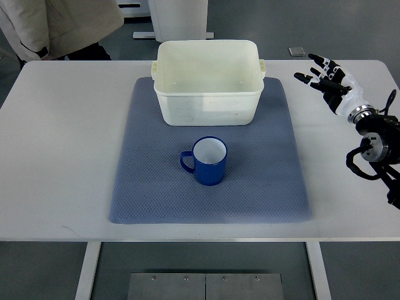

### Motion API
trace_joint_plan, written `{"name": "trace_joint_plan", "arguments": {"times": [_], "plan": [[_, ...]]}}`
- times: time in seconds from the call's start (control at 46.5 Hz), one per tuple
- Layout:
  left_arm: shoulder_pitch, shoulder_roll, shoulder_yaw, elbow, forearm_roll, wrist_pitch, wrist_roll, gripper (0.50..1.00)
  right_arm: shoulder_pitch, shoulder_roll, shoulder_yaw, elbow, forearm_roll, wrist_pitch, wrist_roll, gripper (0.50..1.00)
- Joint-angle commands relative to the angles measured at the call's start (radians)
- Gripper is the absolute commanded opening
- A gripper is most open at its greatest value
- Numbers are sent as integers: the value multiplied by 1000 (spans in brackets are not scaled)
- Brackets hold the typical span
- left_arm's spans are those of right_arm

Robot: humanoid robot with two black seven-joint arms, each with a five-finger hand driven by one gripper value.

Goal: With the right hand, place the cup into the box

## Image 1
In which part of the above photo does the small grey floor socket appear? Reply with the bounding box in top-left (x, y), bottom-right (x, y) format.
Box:
top-left (288, 47), bottom-right (306, 58)

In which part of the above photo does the blue textured mat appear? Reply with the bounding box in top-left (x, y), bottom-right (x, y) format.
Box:
top-left (109, 77), bottom-right (312, 224)

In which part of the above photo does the right white table leg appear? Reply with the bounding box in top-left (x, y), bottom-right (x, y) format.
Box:
top-left (306, 242), bottom-right (332, 300)

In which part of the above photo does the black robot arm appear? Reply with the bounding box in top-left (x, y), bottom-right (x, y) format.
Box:
top-left (346, 89), bottom-right (399, 208)

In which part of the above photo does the person in beige coat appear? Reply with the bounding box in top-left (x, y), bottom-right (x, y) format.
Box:
top-left (1, 0), bottom-right (124, 63)

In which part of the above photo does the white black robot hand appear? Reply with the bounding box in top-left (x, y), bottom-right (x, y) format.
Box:
top-left (294, 54), bottom-right (367, 116)

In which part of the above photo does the grey metal floor plate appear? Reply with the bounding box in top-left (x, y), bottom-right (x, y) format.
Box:
top-left (127, 273), bottom-right (284, 299)

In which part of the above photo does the white plastic box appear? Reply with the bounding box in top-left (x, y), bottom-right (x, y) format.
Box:
top-left (151, 39), bottom-right (266, 126)

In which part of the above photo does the left white table leg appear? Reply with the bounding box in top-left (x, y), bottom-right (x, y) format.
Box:
top-left (75, 242), bottom-right (101, 300)

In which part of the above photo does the blue enamel mug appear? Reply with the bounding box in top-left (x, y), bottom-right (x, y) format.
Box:
top-left (179, 136), bottom-right (228, 186)

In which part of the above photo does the white table leg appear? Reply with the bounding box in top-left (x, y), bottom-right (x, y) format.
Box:
top-left (75, 242), bottom-right (101, 300)
top-left (306, 242), bottom-right (332, 300)

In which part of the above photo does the white pedestal column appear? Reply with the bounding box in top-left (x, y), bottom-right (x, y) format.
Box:
top-left (132, 0), bottom-right (214, 43)

